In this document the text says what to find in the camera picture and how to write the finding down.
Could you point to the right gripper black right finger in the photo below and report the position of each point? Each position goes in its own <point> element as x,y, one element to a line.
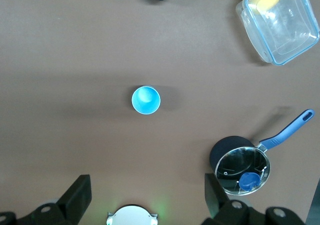
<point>216,200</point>

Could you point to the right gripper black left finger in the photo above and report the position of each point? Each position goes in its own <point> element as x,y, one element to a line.
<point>75,200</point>

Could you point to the blue plastic cup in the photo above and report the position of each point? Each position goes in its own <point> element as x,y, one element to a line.
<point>146,101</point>

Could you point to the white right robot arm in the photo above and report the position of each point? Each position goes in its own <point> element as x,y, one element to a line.
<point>131,216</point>

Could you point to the glass lid with blue knob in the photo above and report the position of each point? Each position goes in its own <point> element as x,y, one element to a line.
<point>237,165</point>

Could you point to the clear plastic food container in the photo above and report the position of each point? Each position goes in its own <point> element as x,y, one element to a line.
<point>287,35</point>

